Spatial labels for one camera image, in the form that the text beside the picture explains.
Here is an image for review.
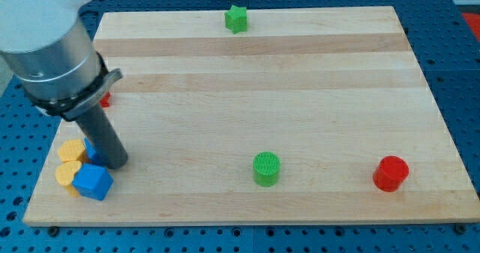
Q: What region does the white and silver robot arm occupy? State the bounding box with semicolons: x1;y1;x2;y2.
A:
1;0;122;121

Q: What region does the wooden board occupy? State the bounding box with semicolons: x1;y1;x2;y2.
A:
23;6;479;227

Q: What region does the green cylinder block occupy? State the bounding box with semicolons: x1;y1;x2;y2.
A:
252;152;281;187

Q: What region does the green star block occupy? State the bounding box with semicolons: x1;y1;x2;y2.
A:
224;5;248;34

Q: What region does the small red block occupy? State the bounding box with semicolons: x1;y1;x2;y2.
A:
100;92;111;108

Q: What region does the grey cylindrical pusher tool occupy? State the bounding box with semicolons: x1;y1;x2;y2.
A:
76;104;128;170

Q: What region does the blue block behind pusher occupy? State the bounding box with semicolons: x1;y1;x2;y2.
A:
84;137;106;167

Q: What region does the blue cube block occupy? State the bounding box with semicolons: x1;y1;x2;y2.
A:
72;164;113;201

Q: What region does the red cylinder block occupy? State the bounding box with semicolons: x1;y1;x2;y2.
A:
372;155;410;192

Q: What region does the yellow hexagon block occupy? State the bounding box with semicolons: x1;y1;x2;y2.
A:
58;139;90;163

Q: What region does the yellow heart block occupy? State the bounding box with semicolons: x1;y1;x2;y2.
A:
55;161;83;197

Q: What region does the red object at edge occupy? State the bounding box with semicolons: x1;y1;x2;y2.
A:
462;13;480;41

